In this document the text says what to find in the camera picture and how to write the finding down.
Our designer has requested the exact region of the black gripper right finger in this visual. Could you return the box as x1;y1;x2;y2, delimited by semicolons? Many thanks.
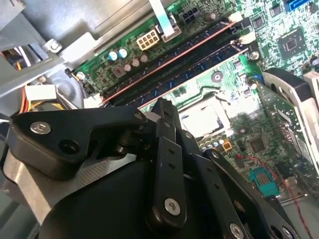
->
171;101;300;239

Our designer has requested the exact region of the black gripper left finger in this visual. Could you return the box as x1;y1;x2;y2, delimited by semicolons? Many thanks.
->
7;99;187;227

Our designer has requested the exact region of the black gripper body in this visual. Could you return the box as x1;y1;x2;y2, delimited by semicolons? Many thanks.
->
37;128;225;239

